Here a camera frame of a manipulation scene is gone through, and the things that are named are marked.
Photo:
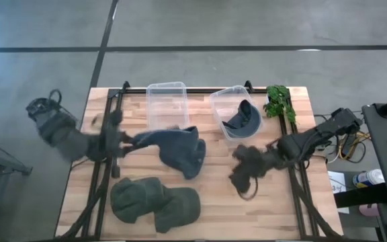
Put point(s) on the white spray can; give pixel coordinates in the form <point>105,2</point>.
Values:
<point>368,178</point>

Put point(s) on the dark blue fabric hat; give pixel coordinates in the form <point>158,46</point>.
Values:
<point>180,151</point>

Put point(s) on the empty clear plastic bin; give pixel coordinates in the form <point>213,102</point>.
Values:
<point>166,107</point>

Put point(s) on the pink object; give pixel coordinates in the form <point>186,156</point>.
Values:
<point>370,210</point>

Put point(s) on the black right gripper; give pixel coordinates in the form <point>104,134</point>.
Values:
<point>262,161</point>

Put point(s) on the white paper sheet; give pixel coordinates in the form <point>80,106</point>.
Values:
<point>338,181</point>

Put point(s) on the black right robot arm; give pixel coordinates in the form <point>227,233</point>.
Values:
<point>301,144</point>

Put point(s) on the small green plant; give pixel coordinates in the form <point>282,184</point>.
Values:
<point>277,101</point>

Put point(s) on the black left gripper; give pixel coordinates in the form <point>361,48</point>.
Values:
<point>113,148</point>

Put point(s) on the navy visor cap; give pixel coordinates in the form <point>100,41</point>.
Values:
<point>244,125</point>

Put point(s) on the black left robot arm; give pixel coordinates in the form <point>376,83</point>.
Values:
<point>66,136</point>

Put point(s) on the olive green cap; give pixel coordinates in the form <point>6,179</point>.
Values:
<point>136,201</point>

